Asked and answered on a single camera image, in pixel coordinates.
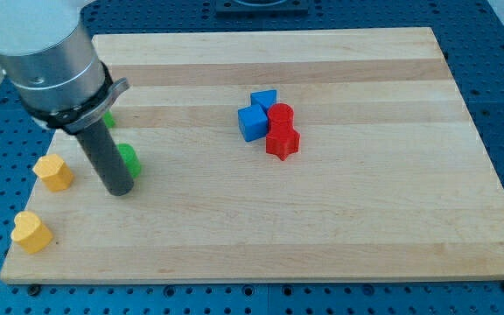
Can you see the green star block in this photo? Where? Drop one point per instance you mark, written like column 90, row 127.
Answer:
column 109, row 120

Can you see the red star block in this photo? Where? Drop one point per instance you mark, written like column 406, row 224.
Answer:
column 282, row 143

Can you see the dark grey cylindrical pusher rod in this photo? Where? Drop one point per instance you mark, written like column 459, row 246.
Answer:
column 101, row 151

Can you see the green cylinder block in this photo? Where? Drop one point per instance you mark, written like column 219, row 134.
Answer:
column 130, row 158

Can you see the blue triangle block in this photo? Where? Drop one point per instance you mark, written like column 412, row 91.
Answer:
column 265, row 99

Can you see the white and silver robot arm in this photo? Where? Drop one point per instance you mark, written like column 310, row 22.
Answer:
column 48, row 56

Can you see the red cylinder block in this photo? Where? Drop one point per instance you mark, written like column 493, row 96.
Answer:
column 281, row 116

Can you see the yellow hexagon block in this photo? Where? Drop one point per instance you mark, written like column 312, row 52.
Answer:
column 54, row 172

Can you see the black mounting plate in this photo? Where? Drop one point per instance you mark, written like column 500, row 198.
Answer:
column 262, row 7

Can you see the yellow heart block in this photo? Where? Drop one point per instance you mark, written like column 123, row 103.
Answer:
column 30, row 233

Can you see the blue cube block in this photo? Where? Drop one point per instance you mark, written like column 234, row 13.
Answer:
column 253, row 122

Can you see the light wooden board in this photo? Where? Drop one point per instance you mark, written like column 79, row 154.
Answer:
column 391, row 183

